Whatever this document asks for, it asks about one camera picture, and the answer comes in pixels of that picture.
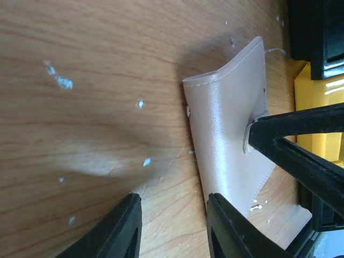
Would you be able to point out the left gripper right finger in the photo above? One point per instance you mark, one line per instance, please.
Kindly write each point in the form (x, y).
(230, 234)

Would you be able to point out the yellow middle card bin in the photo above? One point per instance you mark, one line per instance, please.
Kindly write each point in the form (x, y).
(317, 99)

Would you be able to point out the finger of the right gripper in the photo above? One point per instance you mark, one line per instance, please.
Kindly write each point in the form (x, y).
(268, 135)

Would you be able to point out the black left card bin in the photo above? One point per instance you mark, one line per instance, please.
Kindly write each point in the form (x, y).
(316, 36)

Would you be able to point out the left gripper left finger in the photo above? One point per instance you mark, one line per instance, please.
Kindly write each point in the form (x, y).
(118, 234)

